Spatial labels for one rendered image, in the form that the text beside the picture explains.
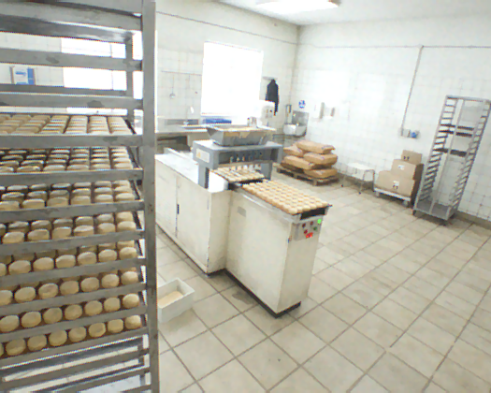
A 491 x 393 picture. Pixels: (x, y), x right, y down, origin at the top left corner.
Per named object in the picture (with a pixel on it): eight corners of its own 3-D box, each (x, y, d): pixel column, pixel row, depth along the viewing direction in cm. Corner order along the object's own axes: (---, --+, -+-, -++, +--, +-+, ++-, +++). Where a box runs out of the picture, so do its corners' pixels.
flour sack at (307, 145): (293, 148, 614) (294, 139, 609) (304, 146, 644) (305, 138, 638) (324, 155, 570) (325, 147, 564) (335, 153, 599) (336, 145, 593)
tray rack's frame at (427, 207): (423, 205, 507) (455, 96, 446) (455, 215, 474) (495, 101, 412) (411, 213, 465) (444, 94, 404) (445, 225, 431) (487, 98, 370)
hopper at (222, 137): (202, 140, 254) (203, 124, 249) (254, 138, 287) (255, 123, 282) (221, 148, 233) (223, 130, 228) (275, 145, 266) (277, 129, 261)
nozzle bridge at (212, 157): (191, 180, 262) (193, 140, 250) (255, 172, 305) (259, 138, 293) (210, 192, 238) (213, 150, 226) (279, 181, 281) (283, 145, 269)
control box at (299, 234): (293, 239, 207) (296, 221, 202) (316, 231, 221) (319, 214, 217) (296, 241, 204) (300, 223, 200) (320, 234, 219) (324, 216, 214)
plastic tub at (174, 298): (177, 293, 249) (177, 277, 244) (194, 307, 236) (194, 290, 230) (144, 310, 228) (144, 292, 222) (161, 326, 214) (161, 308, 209)
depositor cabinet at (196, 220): (151, 225, 360) (151, 155, 331) (204, 213, 403) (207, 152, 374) (206, 282, 267) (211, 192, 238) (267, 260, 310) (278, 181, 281)
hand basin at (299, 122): (316, 152, 674) (324, 102, 637) (305, 153, 650) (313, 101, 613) (283, 143, 743) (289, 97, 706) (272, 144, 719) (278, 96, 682)
